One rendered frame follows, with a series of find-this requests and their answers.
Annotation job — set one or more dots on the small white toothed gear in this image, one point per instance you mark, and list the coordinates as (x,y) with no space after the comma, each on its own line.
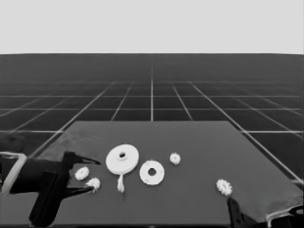
(177,160)
(79,174)
(227,189)
(96,181)

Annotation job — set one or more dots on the large thick white disc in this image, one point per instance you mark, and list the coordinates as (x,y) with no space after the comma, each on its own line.
(127,165)

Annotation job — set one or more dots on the white round carrier wide hole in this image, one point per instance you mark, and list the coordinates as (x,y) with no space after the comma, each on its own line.
(144,173)

